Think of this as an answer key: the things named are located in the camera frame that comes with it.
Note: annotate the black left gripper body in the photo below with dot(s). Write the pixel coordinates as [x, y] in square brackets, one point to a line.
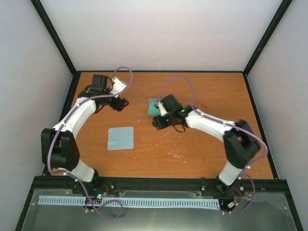
[117, 106]

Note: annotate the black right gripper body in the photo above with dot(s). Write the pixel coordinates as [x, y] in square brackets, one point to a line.
[164, 124]

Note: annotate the grey leather glasses case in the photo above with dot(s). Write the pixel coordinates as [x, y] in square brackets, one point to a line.
[153, 109]

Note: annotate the light blue cleaning cloth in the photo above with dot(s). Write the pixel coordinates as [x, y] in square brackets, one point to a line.
[120, 138]

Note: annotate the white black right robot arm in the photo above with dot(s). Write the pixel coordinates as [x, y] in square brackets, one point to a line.
[223, 137]

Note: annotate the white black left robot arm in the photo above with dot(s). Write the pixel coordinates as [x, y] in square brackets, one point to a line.
[60, 153]

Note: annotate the metal front plate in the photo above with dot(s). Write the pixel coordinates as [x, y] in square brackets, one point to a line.
[256, 212]

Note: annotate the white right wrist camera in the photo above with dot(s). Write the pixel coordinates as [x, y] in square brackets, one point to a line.
[162, 109]

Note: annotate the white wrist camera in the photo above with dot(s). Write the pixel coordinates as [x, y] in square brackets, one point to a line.
[118, 86]
[162, 109]

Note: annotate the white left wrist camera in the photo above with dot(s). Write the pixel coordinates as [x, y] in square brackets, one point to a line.
[118, 86]

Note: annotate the red thin-frame sunglasses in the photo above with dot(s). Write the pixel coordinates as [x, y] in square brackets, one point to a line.
[203, 108]

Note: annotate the light blue slotted cable duct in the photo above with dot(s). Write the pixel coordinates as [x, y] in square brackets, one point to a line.
[134, 202]

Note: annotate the black aluminium frame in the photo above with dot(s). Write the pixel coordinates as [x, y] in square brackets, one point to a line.
[46, 179]

